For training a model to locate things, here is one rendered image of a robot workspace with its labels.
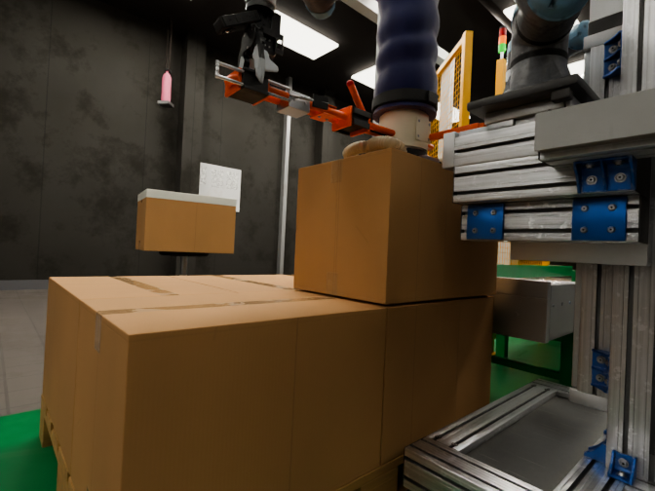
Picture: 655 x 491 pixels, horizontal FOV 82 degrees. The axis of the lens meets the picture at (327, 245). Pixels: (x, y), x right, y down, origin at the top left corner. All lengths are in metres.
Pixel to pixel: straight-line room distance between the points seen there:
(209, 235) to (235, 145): 4.41
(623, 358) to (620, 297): 0.13
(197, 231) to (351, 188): 1.83
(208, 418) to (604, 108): 0.83
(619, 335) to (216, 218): 2.38
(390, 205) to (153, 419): 0.68
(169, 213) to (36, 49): 4.15
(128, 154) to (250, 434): 5.81
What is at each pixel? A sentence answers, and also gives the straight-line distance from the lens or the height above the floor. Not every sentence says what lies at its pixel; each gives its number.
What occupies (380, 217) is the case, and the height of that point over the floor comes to 0.77.
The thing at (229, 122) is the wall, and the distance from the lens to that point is 7.12.
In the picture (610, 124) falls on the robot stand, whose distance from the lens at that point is 0.78.
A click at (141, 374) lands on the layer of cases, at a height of 0.48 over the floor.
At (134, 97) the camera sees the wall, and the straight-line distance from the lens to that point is 6.61.
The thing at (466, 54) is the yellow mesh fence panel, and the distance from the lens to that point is 2.80.
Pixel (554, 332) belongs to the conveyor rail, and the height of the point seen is 0.43.
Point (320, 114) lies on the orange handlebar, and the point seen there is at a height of 1.06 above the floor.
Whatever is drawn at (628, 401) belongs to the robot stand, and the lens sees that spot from 1.12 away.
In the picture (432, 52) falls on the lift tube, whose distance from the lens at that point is 1.45.
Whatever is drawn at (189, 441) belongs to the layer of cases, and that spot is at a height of 0.36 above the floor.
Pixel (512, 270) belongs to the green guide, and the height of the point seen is 0.61.
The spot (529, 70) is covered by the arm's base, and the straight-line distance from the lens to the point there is 1.00.
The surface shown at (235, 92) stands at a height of 1.05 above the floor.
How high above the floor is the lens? 0.68
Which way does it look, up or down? 1 degrees up
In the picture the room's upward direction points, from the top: 3 degrees clockwise
